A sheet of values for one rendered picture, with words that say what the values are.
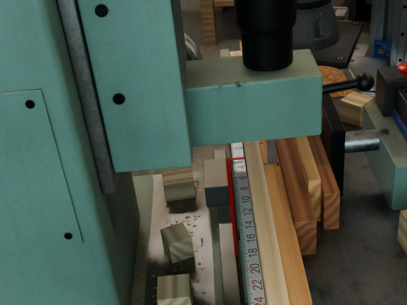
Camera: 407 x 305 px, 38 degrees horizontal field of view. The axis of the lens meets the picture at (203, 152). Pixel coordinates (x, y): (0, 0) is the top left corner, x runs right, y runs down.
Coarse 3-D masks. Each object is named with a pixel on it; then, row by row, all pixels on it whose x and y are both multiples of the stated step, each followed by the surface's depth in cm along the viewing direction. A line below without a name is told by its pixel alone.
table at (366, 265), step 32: (352, 128) 81; (352, 160) 74; (352, 192) 69; (320, 224) 65; (352, 224) 64; (384, 224) 64; (320, 256) 61; (352, 256) 60; (384, 256) 60; (320, 288) 57; (352, 288) 57; (384, 288) 56
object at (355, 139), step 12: (324, 96) 70; (324, 108) 67; (324, 120) 67; (336, 120) 65; (324, 132) 68; (336, 132) 63; (348, 132) 69; (360, 132) 68; (372, 132) 68; (384, 132) 68; (324, 144) 68; (336, 144) 64; (348, 144) 68; (360, 144) 68; (372, 144) 68; (336, 156) 65; (336, 168) 66; (336, 180) 66
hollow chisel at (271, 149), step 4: (268, 140) 65; (272, 140) 65; (268, 144) 65; (272, 144) 65; (268, 148) 66; (272, 148) 66; (268, 152) 66; (272, 152) 66; (268, 156) 66; (272, 156) 66; (268, 160) 67; (272, 160) 66
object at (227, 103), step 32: (192, 64) 63; (224, 64) 62; (192, 96) 59; (224, 96) 59; (256, 96) 59; (288, 96) 59; (320, 96) 59; (192, 128) 60; (224, 128) 61; (256, 128) 61; (288, 128) 61; (320, 128) 61
